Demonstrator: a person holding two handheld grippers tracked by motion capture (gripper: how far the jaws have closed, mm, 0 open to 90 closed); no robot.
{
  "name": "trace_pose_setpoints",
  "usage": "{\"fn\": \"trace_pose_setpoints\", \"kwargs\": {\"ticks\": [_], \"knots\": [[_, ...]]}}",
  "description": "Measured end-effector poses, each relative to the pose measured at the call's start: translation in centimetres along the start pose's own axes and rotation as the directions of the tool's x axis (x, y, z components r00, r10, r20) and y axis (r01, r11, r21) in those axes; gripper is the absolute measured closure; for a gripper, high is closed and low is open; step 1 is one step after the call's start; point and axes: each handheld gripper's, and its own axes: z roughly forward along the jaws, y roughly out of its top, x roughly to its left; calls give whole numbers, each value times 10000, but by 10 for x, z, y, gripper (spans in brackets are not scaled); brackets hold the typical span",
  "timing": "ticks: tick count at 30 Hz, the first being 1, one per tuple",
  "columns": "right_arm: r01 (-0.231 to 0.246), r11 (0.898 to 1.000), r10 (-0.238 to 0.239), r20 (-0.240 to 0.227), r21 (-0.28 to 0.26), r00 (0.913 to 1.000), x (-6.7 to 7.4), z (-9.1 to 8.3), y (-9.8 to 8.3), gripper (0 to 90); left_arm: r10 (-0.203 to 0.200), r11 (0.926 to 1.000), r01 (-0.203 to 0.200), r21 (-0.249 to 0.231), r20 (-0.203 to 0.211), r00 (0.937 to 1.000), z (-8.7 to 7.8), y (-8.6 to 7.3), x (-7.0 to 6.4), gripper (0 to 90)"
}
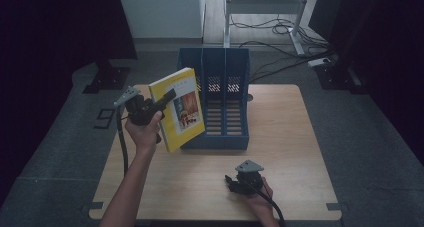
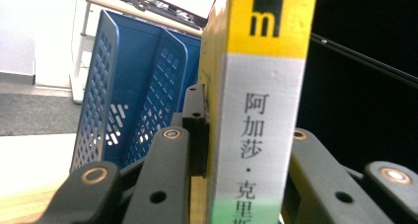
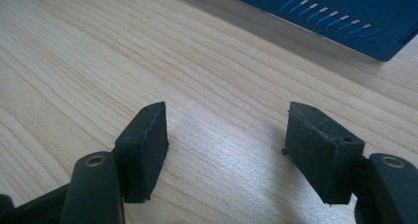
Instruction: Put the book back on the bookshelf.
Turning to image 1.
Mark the dark curtain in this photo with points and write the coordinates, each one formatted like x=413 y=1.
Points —
x=40 y=53
x=386 y=47

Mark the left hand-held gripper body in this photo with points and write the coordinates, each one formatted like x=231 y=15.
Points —
x=138 y=112

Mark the person's left hand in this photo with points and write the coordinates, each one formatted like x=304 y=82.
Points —
x=145 y=135

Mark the white wall panel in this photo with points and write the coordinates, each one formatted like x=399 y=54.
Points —
x=160 y=13

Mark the black stand base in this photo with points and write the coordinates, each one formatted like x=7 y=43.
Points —
x=107 y=77
x=336 y=77

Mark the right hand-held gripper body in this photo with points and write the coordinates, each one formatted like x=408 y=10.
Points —
x=249 y=182

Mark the blue plastic file rack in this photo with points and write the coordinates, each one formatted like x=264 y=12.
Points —
x=230 y=142

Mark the yellow book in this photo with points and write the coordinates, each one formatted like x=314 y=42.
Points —
x=178 y=138

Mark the white metal desk frame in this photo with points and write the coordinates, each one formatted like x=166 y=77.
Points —
x=263 y=6

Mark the person's right hand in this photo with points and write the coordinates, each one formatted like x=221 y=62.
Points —
x=260 y=203

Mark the white power strip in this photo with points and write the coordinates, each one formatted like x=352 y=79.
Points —
x=318 y=62

